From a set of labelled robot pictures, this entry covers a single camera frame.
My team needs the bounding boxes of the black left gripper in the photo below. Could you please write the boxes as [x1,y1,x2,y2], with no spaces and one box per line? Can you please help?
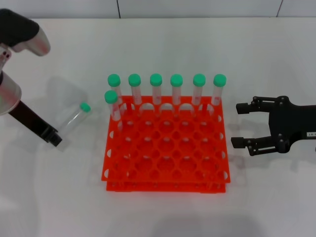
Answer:
[8,99,63,149]

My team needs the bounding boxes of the orange plastic test tube rack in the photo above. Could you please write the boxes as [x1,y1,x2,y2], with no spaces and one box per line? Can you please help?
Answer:
[101,95,232,194]

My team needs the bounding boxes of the green-capped clear test tube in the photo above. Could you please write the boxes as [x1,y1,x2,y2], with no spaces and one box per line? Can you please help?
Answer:
[192,73,207,106]
[127,73,143,106]
[149,73,163,106]
[107,73,125,111]
[55,102,92,151]
[170,74,184,106]
[211,74,227,106]
[104,90,124,131]

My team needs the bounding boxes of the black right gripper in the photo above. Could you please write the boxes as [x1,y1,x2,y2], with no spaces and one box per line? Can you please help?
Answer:
[231,95,316,157]

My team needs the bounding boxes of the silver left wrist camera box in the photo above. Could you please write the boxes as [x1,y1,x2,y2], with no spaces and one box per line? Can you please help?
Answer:
[0,8,51,58]

